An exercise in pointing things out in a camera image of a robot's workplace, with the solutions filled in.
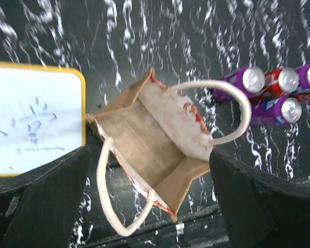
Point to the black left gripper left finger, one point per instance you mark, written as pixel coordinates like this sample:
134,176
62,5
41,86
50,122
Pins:
38,208

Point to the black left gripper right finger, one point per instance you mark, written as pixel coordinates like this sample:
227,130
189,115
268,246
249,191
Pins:
259,209

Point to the purple soda can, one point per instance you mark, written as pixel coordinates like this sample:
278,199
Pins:
304,79
279,111
250,80

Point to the patterned canvas tote bag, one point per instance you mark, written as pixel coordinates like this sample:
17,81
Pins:
160,140

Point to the red cola can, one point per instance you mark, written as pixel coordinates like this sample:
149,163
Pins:
279,82
302,97

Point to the small whiteboard orange frame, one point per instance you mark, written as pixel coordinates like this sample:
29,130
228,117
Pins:
42,115

